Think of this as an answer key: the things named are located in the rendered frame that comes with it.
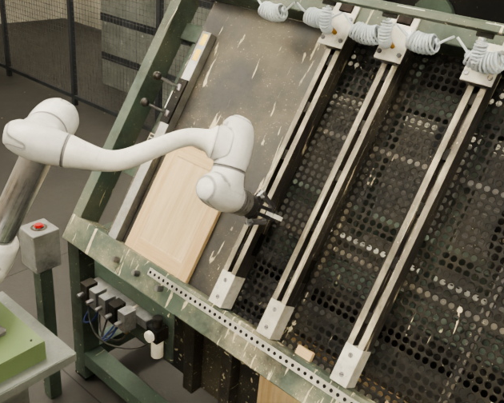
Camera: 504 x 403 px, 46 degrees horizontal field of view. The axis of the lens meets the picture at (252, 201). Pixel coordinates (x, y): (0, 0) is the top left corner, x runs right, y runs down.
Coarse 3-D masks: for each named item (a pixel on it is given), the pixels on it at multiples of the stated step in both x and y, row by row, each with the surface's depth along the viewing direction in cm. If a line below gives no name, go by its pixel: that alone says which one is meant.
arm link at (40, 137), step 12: (24, 120) 171; (36, 120) 172; (48, 120) 174; (60, 120) 178; (12, 132) 168; (24, 132) 168; (36, 132) 168; (48, 132) 169; (60, 132) 171; (12, 144) 169; (24, 144) 168; (36, 144) 168; (48, 144) 168; (60, 144) 169; (24, 156) 170; (36, 156) 169; (48, 156) 169; (60, 156) 169
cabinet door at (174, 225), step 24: (168, 168) 246; (192, 168) 240; (168, 192) 244; (192, 192) 237; (144, 216) 247; (168, 216) 241; (192, 216) 234; (216, 216) 228; (144, 240) 244; (168, 240) 238; (192, 240) 231; (168, 264) 235; (192, 264) 228
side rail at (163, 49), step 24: (192, 0) 266; (168, 24) 262; (168, 48) 265; (144, 72) 262; (144, 96) 265; (120, 120) 263; (144, 120) 270; (120, 144) 265; (96, 192) 264; (96, 216) 269
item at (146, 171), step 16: (208, 48) 250; (192, 64) 250; (192, 80) 250; (176, 112) 250; (160, 128) 251; (144, 176) 249; (128, 192) 252; (144, 192) 252; (128, 208) 250; (128, 224) 252
